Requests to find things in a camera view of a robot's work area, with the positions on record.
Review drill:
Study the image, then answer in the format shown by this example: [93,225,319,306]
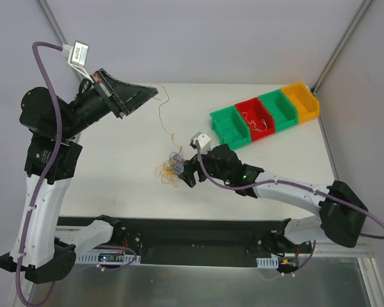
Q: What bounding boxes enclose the white wire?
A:
[241,110,275,134]

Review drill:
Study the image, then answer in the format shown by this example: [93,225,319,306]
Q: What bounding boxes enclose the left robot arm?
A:
[0,69,158,284]

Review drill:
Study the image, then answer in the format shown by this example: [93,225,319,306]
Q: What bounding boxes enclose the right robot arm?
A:
[179,145,367,253]

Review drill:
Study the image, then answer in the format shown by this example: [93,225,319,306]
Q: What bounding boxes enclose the near green bin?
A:
[210,106,252,150]

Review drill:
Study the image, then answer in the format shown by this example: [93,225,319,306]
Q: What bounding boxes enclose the green bin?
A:
[258,90,298,132]
[210,106,252,150]

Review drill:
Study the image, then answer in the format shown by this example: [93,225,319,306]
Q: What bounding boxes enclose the red bin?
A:
[235,97,276,142]

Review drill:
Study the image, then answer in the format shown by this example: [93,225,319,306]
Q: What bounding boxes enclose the far green bin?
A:
[258,90,298,132]

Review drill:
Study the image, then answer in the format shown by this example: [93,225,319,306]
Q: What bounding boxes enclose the yellow bin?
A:
[280,82,320,123]

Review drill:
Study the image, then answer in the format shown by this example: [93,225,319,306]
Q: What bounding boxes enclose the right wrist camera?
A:
[189,132,211,154]

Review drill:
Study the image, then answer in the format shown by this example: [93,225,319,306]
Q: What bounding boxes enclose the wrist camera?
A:
[61,40,92,82]
[189,132,211,154]

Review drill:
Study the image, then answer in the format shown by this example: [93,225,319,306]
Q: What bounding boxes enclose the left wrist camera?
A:
[61,40,92,82]

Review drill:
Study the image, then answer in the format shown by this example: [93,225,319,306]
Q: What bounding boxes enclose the left aluminium frame post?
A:
[35,0,95,95]

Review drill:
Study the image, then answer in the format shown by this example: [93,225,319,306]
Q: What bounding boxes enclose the aluminium frame post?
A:
[311,0,375,96]
[35,0,95,95]

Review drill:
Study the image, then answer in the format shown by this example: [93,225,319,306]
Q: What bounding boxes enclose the right white cable duct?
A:
[256,256,279,269]

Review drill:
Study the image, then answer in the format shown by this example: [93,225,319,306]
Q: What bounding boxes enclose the white cable duct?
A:
[76,249,141,265]
[256,256,279,269]

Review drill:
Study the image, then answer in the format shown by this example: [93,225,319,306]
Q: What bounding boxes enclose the left white cable duct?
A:
[76,249,141,265]

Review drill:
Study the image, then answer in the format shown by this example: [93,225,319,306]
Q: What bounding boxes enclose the right aluminium frame post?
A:
[311,0,375,96]

